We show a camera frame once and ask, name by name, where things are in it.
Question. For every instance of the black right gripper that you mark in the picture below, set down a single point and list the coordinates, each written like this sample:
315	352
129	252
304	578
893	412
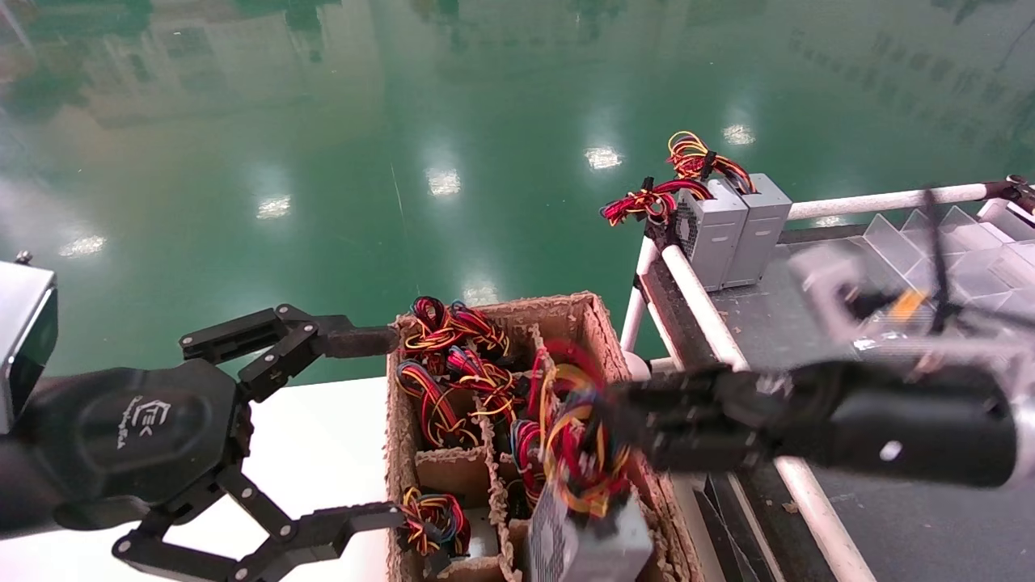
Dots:
889	420

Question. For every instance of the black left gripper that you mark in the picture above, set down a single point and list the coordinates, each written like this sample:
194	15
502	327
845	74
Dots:
137	428

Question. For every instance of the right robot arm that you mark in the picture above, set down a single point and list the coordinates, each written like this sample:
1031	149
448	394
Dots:
1025	436

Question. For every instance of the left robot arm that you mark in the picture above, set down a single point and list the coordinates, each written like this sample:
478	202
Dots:
16	493

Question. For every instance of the white pipe leg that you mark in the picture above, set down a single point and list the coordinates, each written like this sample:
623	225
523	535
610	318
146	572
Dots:
635	315

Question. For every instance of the brown cardboard divider box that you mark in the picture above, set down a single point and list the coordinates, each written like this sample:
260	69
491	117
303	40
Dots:
582	319

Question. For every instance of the black pipe connector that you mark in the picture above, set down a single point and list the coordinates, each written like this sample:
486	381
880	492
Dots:
659	236
1007	191

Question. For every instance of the clear acrylic divider tray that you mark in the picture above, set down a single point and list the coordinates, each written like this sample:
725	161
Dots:
970	234

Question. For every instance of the white pipe rail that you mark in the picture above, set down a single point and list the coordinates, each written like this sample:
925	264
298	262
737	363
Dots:
873	201
695	291

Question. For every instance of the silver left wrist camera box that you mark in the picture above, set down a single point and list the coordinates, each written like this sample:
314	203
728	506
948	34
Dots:
20	339

